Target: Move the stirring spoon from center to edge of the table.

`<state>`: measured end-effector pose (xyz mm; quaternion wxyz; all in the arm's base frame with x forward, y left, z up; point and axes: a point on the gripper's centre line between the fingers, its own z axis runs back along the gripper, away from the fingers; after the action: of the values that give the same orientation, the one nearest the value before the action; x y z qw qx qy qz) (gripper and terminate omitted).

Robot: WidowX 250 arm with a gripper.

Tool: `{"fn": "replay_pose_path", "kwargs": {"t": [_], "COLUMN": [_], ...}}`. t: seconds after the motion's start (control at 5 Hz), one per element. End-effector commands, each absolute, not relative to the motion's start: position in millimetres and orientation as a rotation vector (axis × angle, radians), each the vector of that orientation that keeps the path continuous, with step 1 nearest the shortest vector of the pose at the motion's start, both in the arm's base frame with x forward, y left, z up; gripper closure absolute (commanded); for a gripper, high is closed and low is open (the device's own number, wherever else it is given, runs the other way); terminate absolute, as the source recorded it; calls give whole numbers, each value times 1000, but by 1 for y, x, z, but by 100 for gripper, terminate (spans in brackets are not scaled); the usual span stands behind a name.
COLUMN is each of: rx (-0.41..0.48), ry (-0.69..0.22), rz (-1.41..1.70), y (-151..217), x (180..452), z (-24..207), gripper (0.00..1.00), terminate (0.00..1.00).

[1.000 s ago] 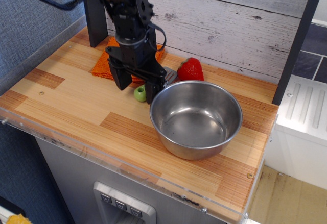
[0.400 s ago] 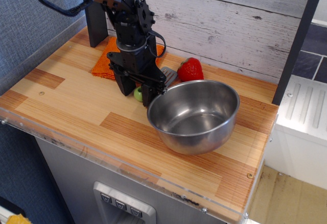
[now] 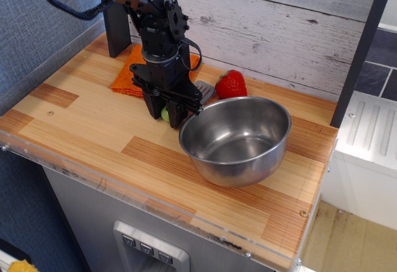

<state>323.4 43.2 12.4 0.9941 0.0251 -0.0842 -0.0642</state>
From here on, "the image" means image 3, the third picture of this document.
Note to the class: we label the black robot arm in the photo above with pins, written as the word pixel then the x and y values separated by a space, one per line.
pixel 161 24

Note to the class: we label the grey cabinet with dispenser panel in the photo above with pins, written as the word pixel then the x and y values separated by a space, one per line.
pixel 117 233

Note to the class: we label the dark grey right post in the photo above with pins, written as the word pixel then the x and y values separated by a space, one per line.
pixel 369 31

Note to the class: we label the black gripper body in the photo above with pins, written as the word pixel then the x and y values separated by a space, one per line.
pixel 168 73

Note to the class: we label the yellow object bottom left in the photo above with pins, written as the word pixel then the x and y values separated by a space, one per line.
pixel 21 266

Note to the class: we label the green handled grey spatula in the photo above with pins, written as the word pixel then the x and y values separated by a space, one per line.
pixel 165 114

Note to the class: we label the clear acrylic table edge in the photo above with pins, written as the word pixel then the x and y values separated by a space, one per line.
pixel 267 222

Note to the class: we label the stainless steel bowl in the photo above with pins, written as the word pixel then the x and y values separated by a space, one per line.
pixel 237 142

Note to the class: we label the orange folded cloth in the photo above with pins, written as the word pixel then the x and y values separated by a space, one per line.
pixel 123 83

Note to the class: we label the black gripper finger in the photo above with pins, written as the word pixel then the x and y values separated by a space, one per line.
pixel 177 111
pixel 154 103

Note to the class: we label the white ribbed box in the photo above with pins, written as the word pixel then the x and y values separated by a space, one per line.
pixel 361 177

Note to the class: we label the red toy strawberry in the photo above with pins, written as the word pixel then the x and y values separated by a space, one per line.
pixel 231 84

